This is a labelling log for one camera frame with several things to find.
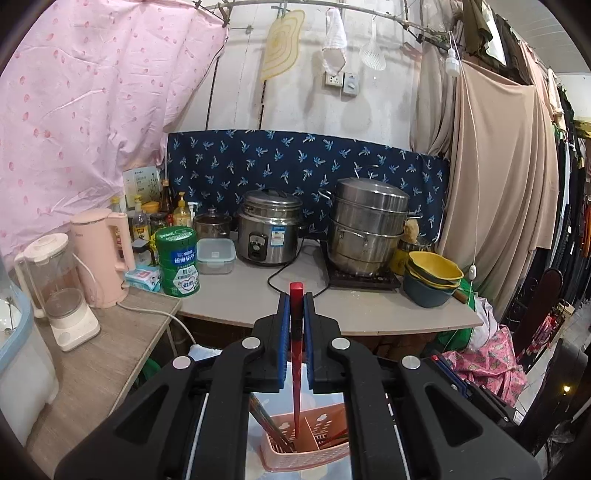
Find tissue packet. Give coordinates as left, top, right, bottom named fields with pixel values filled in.
left=124, top=266, right=161, bottom=292

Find small glass lidded pot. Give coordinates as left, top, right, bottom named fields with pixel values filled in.
left=192, top=207, right=232, bottom=240

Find clear lidded food container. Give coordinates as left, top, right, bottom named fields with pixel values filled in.
left=197, top=238, right=236, bottom=275

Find white wall socket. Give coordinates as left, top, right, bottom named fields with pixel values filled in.
left=324, top=72, right=360, bottom=97

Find beige hanging cloth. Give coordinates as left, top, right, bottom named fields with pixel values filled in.
left=410, top=45, right=559, bottom=314

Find navy floral backsplash cloth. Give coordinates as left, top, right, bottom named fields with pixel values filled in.
left=166, top=130, right=449, bottom=243

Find pink patterned fabric pile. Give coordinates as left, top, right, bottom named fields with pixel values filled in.
left=444, top=326, right=527, bottom=407

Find pink floral curtain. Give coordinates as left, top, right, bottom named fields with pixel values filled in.
left=1, top=1, right=228, bottom=256

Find green milk powder can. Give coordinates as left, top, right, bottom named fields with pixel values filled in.
left=154, top=226, right=199, bottom=297

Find green plastic basin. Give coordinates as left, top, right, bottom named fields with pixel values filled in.
left=436, top=279, right=476, bottom=352

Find white plastic storage box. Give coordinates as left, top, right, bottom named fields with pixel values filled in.
left=0, top=268, right=59, bottom=445

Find yellow and teal bowls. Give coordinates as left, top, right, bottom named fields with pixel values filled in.
left=403, top=251, right=464, bottom=308

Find pink perforated utensil holder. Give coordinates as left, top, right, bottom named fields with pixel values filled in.
left=256, top=403, right=349, bottom=473

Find dark red chopstick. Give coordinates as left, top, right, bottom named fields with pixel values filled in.
left=249, top=393, right=294, bottom=453

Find black induction cooker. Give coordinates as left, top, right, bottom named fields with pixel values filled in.
left=320, top=240, right=402, bottom=292

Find bright red chopstick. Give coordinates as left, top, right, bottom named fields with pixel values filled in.
left=290, top=282, right=304, bottom=439

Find stacked steel steamer pot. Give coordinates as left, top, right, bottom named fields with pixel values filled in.
left=318, top=177, right=421, bottom=277

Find pink electric kettle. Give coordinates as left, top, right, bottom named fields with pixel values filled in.
left=70, top=208, right=135, bottom=309

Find white cord with switch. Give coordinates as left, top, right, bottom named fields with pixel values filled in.
left=445, top=32, right=484, bottom=282

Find white blender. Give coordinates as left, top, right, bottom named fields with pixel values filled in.
left=14, top=233, right=100, bottom=352

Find steel rice cooker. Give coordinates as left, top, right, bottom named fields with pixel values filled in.
left=236, top=189, right=304, bottom=266

